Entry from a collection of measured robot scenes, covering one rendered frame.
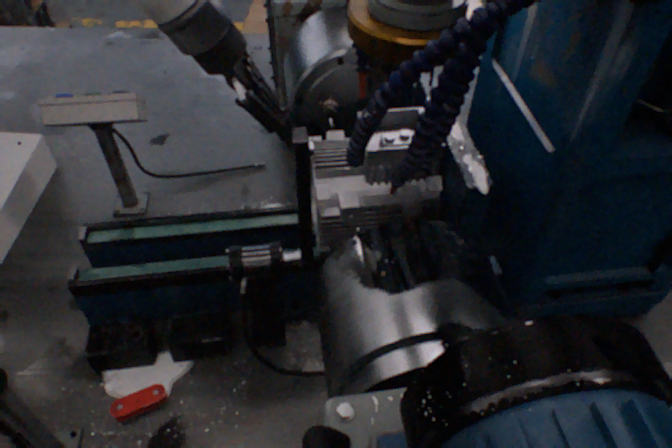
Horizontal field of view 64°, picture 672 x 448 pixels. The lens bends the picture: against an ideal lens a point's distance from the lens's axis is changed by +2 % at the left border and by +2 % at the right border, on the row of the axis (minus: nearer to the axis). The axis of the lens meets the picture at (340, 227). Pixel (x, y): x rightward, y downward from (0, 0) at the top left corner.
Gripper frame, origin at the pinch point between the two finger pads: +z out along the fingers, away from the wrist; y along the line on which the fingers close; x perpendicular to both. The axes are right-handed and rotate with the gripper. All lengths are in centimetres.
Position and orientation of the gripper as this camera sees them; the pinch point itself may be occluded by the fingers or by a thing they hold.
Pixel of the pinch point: (290, 134)
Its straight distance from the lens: 90.6
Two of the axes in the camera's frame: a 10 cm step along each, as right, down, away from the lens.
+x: -8.6, 4.2, 2.7
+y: -1.4, -7.3, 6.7
